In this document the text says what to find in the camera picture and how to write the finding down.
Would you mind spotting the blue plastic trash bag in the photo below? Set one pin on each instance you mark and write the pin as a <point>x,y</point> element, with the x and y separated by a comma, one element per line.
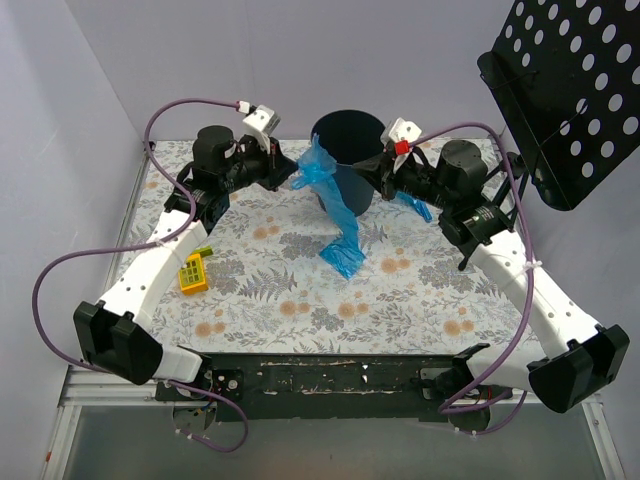
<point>316,169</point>

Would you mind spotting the dark grey trash bin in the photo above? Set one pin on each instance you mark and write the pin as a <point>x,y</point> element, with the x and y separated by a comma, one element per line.
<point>350,136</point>

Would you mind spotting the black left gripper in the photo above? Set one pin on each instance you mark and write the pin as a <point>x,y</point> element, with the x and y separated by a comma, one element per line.
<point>273,167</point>

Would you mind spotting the black perforated music stand tray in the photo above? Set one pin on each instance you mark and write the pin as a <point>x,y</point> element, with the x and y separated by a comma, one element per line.
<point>565,77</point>

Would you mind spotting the floral patterned table mat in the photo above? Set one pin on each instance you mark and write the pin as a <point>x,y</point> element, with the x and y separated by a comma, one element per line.
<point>269,290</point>

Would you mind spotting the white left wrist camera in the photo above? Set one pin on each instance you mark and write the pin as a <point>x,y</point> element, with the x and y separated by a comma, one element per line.
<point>260,122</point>

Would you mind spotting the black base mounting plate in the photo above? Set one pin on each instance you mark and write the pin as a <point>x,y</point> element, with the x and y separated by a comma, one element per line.
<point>335,386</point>

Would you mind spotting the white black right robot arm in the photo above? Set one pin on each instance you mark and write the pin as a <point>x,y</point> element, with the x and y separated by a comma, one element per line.
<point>559,353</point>

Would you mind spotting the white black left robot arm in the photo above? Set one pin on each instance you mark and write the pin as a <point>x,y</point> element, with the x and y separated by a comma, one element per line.
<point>114,332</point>

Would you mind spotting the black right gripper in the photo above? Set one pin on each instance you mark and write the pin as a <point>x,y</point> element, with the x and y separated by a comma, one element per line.
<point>388,173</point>

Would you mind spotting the yellow toy block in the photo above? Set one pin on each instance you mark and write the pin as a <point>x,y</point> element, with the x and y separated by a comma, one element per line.
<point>192,276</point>

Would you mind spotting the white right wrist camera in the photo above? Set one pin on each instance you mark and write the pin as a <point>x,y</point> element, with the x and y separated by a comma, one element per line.
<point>397,137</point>

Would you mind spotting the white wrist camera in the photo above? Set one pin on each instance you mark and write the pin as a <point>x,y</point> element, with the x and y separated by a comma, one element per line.
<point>397,137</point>
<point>260,122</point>

